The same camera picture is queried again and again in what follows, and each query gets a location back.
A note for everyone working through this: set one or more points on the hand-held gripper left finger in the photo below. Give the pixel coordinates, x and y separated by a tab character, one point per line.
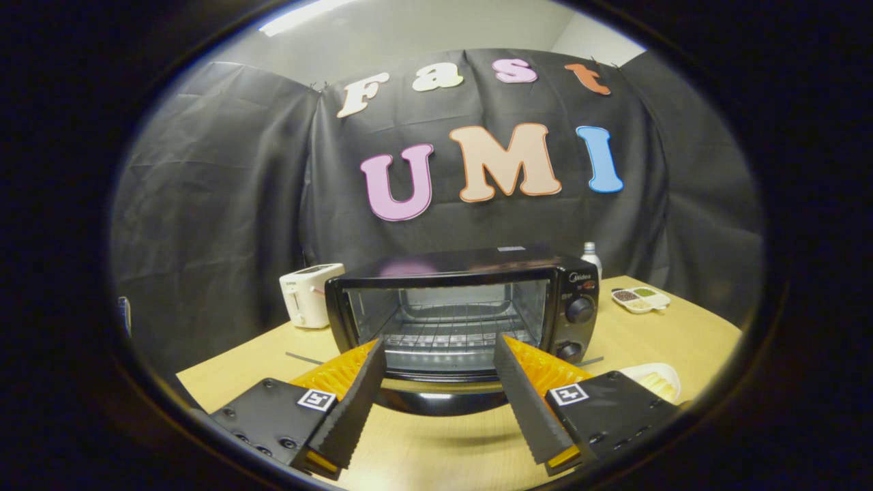
356	404

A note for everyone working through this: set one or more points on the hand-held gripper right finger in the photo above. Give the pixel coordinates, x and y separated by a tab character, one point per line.
524	401

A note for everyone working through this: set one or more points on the black toaster oven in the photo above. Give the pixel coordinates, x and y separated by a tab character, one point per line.
457	320

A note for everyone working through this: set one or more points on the white plate of food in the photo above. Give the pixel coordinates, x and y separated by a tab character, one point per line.
658	382

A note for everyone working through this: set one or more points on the white pop-up toaster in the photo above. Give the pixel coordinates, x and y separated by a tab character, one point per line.
307	294

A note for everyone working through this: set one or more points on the white divided condiment dish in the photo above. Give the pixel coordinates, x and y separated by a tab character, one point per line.
640	298

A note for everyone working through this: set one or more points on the clear plastic bottle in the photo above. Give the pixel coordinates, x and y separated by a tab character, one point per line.
591	256

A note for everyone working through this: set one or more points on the black backdrop cloth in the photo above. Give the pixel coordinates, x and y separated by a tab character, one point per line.
273	177

